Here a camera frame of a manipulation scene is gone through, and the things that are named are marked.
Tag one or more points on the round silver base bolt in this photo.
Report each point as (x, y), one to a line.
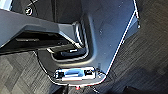
(29, 11)

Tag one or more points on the small white box blue middle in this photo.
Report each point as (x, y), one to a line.
(75, 73)

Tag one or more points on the small red base button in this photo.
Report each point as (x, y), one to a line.
(78, 88)

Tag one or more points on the grey robot torso limb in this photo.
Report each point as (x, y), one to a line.
(26, 30)

